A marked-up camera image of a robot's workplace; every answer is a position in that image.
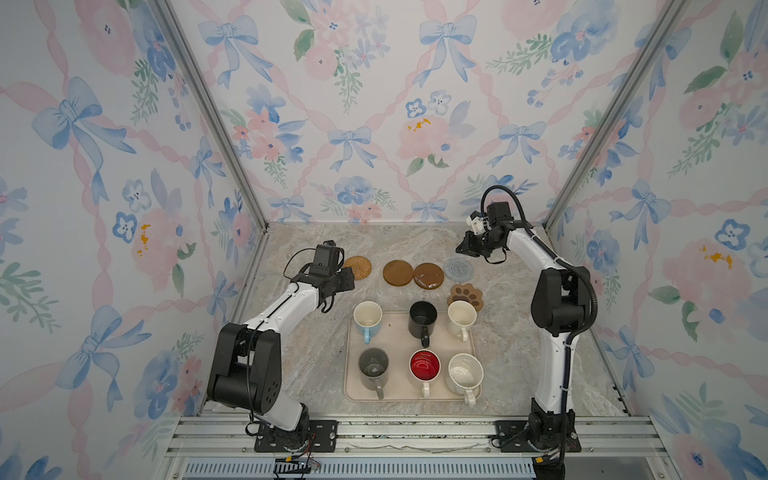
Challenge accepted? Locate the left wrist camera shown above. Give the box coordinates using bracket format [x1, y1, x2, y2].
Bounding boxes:
[313, 240, 341, 276]

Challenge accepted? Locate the cork paw print coaster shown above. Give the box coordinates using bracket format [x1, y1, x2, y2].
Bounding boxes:
[447, 283, 485, 312]

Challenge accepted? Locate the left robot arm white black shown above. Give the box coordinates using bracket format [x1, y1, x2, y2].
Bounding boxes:
[207, 266, 355, 451]

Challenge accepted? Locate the white and blue mug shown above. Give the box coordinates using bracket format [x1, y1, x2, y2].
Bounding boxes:
[353, 301, 383, 345]

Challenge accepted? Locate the red interior white mug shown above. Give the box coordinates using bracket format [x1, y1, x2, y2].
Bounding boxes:
[408, 349, 441, 399]

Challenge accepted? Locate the woven rattan round coaster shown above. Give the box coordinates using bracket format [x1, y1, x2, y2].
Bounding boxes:
[343, 256, 372, 281]

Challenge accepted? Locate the cream mug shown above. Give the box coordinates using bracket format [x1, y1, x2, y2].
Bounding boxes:
[447, 300, 477, 343]

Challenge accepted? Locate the beige serving tray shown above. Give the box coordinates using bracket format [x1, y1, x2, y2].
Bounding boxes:
[344, 311, 476, 403]

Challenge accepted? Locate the black mug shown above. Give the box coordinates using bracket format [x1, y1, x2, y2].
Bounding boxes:
[408, 301, 438, 348]

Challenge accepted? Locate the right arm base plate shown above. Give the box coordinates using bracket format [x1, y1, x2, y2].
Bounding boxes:
[490, 419, 561, 454]

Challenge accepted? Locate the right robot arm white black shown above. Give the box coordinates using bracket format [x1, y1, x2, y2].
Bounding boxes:
[456, 202, 597, 457]

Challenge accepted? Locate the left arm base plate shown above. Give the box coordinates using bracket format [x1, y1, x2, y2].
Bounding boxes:
[253, 418, 338, 454]

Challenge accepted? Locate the grey braided round coaster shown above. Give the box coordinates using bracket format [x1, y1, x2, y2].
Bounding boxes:
[442, 257, 474, 283]

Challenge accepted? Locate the matte brown wooden coaster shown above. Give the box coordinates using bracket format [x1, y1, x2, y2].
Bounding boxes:
[382, 260, 414, 287]

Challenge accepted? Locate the aluminium front rail frame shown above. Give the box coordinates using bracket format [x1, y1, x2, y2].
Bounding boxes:
[155, 413, 682, 479]

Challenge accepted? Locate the glossy brown wooden coaster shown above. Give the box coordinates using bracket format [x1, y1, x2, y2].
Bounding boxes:
[413, 263, 445, 290]

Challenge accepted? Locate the grey mug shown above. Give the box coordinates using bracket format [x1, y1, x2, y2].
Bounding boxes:
[358, 348, 389, 401]

